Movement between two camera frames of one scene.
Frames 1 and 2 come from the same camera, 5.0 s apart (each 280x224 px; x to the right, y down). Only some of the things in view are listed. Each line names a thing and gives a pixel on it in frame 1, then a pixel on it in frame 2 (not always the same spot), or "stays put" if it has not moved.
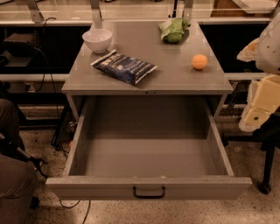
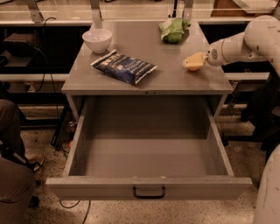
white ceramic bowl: (98, 39) stays put
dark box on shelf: (19, 45) stays put
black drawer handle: (149, 196) stays put
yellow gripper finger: (248, 53) -> (214, 56)
